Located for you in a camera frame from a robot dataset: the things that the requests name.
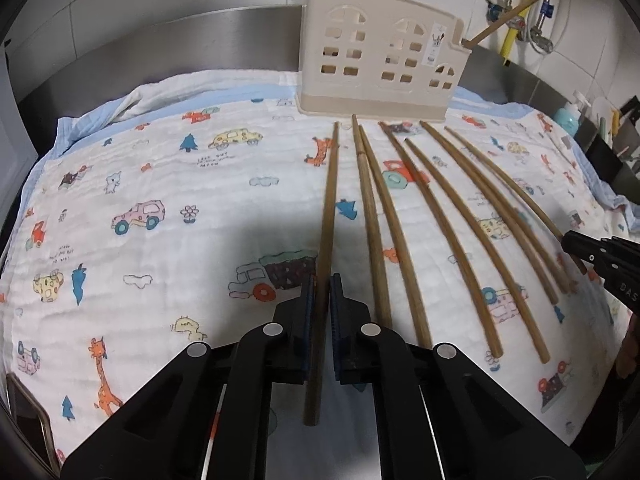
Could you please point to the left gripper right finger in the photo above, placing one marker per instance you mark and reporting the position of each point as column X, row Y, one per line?
column 347, row 317

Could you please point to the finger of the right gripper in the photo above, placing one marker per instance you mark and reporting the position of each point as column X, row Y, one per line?
column 589, row 249

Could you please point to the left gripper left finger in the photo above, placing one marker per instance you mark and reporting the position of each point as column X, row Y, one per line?
column 300, row 311

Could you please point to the wooden chopstick three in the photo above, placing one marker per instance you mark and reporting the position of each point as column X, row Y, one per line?
column 383, row 312

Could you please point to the wooden chopstick nine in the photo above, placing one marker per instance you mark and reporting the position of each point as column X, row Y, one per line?
column 507, row 180

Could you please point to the wooden chopstick four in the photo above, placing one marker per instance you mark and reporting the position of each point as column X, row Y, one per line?
column 416, row 305

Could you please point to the wooden chopstick one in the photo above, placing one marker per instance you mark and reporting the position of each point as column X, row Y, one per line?
column 312, row 405

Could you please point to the wooden chopstick five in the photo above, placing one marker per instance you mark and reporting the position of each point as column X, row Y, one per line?
column 453, row 294

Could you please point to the wooden chopstick ten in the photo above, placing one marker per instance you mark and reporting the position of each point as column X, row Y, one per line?
column 505, row 18

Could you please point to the wooden chopstick eight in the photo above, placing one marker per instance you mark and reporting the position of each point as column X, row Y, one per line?
column 549, row 274

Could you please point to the black utensil cup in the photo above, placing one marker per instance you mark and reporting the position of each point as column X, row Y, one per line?
column 600, row 155

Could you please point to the teal soap bottle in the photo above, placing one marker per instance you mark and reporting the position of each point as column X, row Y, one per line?
column 567, row 117

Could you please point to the cartoon print white cloth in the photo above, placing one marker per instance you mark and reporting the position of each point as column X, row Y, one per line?
column 187, row 210

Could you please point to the beige plastic utensil holder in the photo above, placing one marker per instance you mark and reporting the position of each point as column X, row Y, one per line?
column 380, row 59

